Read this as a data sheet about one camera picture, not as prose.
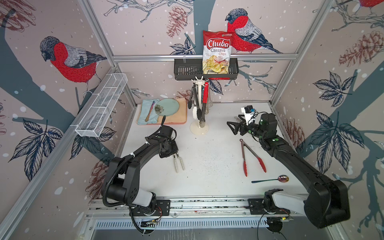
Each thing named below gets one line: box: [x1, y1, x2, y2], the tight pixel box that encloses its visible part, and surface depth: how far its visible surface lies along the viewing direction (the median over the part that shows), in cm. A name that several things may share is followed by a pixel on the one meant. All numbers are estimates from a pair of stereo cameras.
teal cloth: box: [137, 99, 160, 125], surface depth 117 cm
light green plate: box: [154, 98, 180, 117], surface depth 121 cm
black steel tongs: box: [188, 82, 202, 121], surface depth 85 cm
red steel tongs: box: [239, 138, 267, 177], surface depth 90 cm
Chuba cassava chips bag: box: [202, 30, 233, 80], surface depth 87 cm
